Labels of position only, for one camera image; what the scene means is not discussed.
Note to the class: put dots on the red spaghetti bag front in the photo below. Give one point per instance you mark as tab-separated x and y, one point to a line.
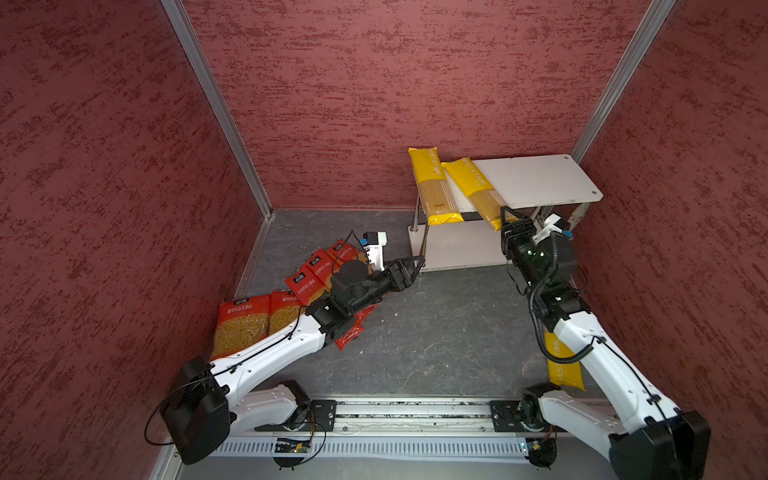
305	285

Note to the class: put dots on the orange pasta bag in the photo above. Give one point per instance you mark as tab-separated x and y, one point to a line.
352	254

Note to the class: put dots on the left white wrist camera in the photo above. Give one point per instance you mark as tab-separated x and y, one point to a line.
373	243

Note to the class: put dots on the small red macaroni bag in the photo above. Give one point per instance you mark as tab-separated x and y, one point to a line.
284	310

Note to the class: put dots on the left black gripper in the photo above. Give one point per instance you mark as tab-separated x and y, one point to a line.
405	279

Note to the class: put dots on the left aluminium corner post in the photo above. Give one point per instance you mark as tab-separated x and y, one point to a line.
184	30

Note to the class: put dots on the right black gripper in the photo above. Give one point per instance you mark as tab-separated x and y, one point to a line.
527	229

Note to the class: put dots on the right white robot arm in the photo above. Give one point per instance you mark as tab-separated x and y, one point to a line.
649	436

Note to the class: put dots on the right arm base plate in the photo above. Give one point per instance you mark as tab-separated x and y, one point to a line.
507	415

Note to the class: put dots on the circuit board with wires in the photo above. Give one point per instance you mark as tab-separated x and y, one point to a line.
290	453
542	451

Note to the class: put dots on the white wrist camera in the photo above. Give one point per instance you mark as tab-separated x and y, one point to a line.
373	243
553	223

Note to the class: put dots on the red spaghetti bag middle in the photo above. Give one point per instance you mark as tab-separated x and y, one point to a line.
323	266

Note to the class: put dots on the right circuit board with wires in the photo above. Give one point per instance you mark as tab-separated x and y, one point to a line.
542	451

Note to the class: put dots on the left circuit board with wires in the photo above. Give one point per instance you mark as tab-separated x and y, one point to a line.
290	453

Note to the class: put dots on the right aluminium corner post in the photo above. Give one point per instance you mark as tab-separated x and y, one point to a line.
643	37

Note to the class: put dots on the red spaghetti bag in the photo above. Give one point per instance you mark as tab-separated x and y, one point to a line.
323	266
334	252
305	285

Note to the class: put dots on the white two-tier shelf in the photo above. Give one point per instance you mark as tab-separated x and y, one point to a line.
534	183

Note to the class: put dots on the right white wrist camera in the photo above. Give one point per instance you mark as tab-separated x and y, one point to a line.
553	223

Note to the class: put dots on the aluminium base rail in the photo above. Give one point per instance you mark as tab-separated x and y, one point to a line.
414	414

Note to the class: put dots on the aluminium corner post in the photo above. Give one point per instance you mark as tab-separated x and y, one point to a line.
184	30
643	37

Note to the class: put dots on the red spaghetti bag rear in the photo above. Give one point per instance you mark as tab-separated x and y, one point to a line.
334	252

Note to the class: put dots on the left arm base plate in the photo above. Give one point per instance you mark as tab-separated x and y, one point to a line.
320	417

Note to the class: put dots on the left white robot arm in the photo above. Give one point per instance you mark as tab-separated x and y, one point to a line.
210	400

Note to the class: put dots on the large red macaroni bag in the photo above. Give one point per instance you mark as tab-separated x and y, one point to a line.
241	324

